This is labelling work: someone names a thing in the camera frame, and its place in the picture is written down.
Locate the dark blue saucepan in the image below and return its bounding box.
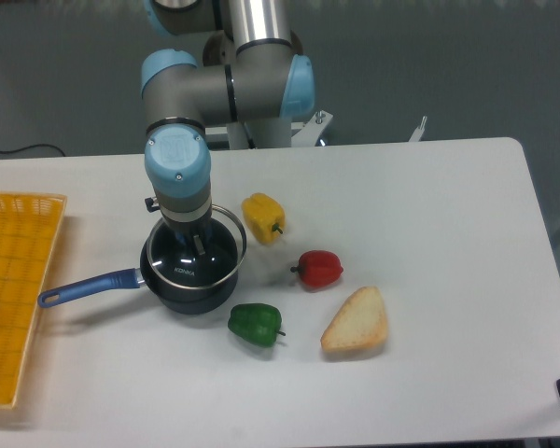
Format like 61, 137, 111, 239
37, 243, 238, 315

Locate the black floor cable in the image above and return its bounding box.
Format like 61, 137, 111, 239
0, 143, 67, 158

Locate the yellow woven basket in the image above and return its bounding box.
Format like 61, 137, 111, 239
0, 191, 67, 409

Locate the green bell pepper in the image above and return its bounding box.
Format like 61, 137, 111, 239
227, 303, 286, 348

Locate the glass pot lid blue knob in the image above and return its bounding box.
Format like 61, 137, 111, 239
146, 204, 246, 291

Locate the yellow bell pepper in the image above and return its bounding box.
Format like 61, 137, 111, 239
241, 192, 286, 245

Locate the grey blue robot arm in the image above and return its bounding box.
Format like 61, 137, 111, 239
141, 1, 315, 252

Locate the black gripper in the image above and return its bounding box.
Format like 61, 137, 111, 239
145, 196, 213, 255

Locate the red bell pepper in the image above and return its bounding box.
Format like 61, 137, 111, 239
290, 250, 343, 289

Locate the slice of bread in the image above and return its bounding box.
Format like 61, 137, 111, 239
320, 287, 389, 353

